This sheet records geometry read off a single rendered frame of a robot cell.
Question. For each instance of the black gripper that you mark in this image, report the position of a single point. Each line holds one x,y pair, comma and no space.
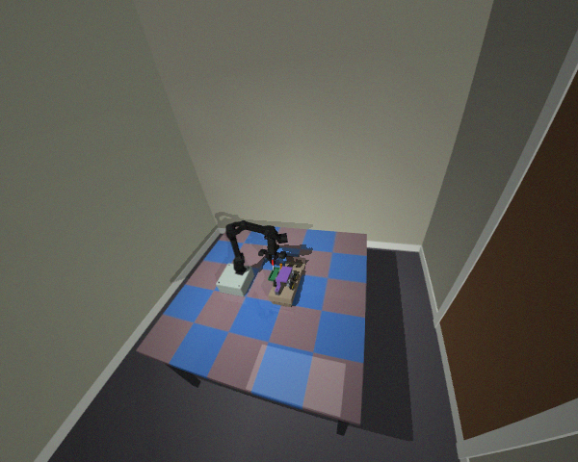
272,251

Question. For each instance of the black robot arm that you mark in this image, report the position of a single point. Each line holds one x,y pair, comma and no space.
269,231

